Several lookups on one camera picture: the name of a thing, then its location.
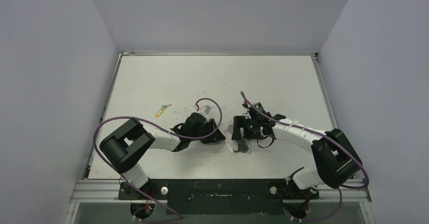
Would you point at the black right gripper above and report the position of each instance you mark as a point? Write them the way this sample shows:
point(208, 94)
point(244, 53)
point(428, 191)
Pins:
point(240, 127)

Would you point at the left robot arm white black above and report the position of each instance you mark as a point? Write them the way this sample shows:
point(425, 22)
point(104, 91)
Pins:
point(124, 147)

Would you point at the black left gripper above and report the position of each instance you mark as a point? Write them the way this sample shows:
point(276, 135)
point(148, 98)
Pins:
point(215, 136)

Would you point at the aluminium front rail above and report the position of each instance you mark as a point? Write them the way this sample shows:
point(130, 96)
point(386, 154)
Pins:
point(106, 191)

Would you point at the silver carabiner keyring with rings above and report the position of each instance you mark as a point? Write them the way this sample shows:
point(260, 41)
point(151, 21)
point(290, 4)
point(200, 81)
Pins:
point(239, 146)

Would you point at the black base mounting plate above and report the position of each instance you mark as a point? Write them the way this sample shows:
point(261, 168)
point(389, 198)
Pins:
point(230, 196)

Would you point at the silver key with ring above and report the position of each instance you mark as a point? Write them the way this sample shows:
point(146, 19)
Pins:
point(165, 106)

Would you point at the yellow key tag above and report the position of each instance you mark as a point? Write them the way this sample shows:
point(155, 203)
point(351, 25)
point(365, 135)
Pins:
point(159, 112)

